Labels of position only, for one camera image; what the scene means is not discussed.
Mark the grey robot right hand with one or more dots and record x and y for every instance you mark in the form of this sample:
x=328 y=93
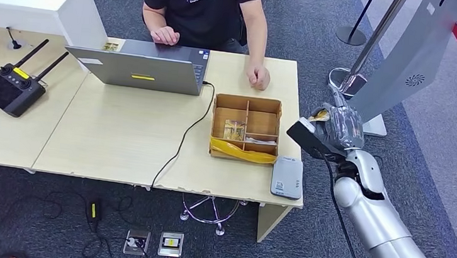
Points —
x=343 y=128

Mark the person's right hand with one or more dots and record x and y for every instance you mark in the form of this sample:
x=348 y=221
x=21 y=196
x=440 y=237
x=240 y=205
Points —
x=165 y=36

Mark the person's left hand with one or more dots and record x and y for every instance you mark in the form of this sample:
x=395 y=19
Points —
x=259 y=77

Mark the person's left forearm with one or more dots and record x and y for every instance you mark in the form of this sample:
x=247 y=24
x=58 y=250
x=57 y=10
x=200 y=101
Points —
x=256 y=34

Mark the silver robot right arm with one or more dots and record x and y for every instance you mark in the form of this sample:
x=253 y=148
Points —
x=386 y=231

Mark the person's right forearm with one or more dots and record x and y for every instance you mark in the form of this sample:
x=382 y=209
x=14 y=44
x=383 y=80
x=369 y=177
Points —
x=154 y=18

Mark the person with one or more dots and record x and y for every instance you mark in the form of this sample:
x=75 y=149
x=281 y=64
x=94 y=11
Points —
x=201 y=16

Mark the small gold picture card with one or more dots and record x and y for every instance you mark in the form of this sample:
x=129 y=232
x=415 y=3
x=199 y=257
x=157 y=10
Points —
x=110 y=46

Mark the white card reader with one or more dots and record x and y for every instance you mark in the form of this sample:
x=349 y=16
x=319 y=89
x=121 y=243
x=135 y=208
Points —
x=287 y=178

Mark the cardboard divided box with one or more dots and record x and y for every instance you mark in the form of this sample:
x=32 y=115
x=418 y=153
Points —
x=262 y=123

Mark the grey laptop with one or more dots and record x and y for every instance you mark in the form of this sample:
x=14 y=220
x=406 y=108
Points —
x=133 y=70

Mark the white cards stack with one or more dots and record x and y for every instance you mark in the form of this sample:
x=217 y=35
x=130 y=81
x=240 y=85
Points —
x=261 y=141

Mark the grey kiosk stand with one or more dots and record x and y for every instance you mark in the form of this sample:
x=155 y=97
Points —
x=411 y=57

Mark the beige desk side panel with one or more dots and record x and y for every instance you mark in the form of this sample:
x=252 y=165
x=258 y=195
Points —
x=271 y=222

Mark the chrome stool base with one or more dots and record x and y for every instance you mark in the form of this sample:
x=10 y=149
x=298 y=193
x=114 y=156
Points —
x=209 y=216

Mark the small black desk antenna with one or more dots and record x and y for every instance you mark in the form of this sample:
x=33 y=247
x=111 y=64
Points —
x=13 y=43

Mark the black remote controller with antennas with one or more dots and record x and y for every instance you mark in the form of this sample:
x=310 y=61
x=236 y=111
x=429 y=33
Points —
x=9 y=91

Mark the black power adapter yellow label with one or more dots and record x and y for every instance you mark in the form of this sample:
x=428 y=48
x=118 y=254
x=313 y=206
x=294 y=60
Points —
x=94 y=210

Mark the closed floor socket with label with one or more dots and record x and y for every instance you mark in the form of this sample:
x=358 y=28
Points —
x=171 y=244

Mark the open floor socket with plug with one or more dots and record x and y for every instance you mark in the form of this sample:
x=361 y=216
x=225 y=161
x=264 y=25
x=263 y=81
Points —
x=136 y=242

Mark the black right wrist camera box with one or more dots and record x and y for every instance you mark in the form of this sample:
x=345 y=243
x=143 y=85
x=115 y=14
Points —
x=307 y=137

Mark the chrome stanchion post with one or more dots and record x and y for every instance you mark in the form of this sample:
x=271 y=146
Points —
x=344 y=80

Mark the black stanchion post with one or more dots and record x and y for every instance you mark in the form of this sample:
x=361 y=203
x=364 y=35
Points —
x=350 y=36

